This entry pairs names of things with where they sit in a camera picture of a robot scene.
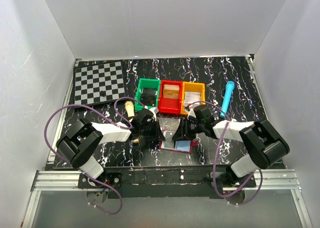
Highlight red leather card holder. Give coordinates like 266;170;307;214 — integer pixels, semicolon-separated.
159;140;199;154

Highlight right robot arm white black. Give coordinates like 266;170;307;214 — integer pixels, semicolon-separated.
172;104;290;185

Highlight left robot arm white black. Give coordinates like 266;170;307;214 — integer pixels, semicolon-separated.
56;106;166;179

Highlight white card stack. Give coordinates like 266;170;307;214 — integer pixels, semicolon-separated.
183;91;202;107

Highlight black card in green bin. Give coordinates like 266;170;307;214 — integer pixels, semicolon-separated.
140;87;158;107

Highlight brown card stack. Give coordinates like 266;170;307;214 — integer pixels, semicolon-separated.
162;84;180;100

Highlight wooden rolling pin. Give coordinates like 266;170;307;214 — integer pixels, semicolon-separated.
125;101;139;145

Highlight red plastic bin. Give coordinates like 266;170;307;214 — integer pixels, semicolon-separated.
158;79;183;115

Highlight orange plastic bin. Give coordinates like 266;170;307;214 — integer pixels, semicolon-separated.
180;81;206;115

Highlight green plastic bin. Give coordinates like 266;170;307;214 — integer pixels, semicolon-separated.
134;78;161;112

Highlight blue toy microphone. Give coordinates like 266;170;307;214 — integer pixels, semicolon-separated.
220;81;235;118

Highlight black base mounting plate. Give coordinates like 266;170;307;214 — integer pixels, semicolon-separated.
77;164;257;200

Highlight black and grey chessboard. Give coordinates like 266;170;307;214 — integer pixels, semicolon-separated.
73;60;128;106

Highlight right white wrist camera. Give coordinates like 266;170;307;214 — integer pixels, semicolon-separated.
184;104;198;121

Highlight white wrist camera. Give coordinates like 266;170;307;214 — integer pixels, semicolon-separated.
149;107;159;116
184;104;198;121

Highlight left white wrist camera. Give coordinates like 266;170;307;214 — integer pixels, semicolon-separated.
149;107;159;116

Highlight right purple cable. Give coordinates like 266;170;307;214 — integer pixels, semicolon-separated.
186;101;263;205

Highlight purple cable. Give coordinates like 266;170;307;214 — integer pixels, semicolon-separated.
186;101;263;205
43;97;151;216

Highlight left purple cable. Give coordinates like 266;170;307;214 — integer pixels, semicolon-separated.
43;97;151;216

